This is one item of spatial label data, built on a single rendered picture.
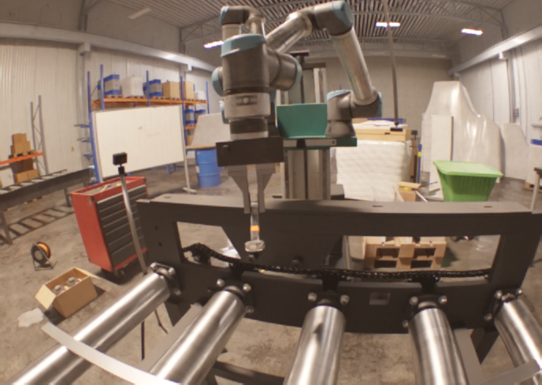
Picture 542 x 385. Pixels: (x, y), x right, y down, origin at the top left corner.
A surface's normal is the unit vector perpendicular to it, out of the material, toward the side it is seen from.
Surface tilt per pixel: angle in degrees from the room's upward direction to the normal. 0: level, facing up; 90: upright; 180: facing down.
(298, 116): 90
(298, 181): 90
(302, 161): 90
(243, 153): 90
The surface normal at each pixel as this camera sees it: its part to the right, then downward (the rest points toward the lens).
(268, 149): 0.07, 0.22
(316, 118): -0.22, 0.24
